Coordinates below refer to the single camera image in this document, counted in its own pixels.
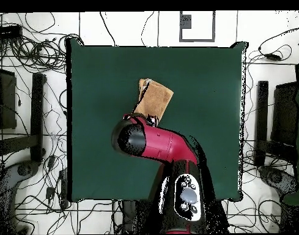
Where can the long black power strip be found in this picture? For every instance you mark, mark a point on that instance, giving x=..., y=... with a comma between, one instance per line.
x=63, y=188

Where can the black flat panel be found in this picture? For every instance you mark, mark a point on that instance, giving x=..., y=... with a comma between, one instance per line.
x=285, y=115
x=7, y=98

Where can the dark wheeled stand foot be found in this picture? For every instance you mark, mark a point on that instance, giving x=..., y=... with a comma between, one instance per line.
x=276, y=178
x=9, y=178

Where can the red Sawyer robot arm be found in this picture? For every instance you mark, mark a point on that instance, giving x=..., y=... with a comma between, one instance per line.
x=168, y=144

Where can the small black power adapter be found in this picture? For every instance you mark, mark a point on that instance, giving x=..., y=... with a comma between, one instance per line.
x=51, y=162
x=50, y=193

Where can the black metal stand base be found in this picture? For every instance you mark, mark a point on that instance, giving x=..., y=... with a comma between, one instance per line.
x=36, y=117
x=261, y=117

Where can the grey square floor frame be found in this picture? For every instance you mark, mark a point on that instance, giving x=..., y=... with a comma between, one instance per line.
x=198, y=40

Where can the tan terry towel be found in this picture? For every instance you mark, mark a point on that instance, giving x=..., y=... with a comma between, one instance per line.
x=156, y=98

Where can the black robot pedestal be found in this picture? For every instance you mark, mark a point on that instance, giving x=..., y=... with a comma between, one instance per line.
x=129, y=215

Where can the dark green table cloth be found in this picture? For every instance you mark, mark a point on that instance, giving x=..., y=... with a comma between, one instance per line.
x=102, y=73

